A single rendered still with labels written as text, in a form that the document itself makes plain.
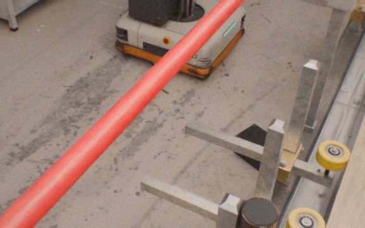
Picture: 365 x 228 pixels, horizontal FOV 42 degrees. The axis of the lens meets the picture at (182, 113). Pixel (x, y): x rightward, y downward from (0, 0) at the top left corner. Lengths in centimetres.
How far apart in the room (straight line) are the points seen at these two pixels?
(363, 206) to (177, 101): 178
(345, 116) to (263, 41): 165
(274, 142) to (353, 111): 93
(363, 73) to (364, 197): 100
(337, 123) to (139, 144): 111
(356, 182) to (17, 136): 189
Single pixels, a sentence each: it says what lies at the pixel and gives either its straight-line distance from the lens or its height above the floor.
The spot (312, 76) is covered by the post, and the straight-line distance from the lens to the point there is 118.
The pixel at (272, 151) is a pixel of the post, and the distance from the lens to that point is 101.
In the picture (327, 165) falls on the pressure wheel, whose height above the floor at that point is 89.
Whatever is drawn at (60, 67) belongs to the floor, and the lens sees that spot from 311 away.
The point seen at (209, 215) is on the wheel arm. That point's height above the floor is 81.
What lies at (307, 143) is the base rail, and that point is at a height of 70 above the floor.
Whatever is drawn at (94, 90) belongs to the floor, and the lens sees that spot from 288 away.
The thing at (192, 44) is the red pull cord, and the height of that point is 164.
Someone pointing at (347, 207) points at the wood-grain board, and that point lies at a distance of 115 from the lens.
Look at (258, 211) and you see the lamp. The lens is 78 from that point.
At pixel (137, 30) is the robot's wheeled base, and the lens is 295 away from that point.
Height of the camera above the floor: 174
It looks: 40 degrees down
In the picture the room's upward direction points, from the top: 3 degrees clockwise
